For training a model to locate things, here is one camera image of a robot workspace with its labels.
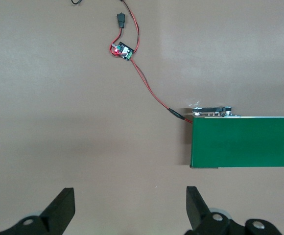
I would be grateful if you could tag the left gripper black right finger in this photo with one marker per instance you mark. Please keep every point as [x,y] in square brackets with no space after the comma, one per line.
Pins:
[198,215]

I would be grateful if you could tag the green conveyor belt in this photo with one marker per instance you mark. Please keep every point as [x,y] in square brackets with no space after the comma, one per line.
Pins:
[242,142]

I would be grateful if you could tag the small controller circuit board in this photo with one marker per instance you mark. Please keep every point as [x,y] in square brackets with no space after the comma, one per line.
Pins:
[124,51]

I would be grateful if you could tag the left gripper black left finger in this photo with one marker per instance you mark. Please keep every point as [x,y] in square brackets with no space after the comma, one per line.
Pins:
[58,215]

